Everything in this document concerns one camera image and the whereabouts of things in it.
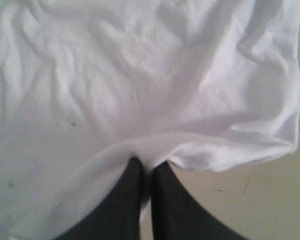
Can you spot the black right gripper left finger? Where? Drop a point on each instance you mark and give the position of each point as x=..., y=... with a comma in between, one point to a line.
x=117, y=217

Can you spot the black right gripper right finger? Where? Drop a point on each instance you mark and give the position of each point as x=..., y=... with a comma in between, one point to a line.
x=176, y=215

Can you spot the white t-shirt red logo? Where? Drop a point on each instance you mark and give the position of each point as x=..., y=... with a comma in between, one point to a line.
x=87, y=84

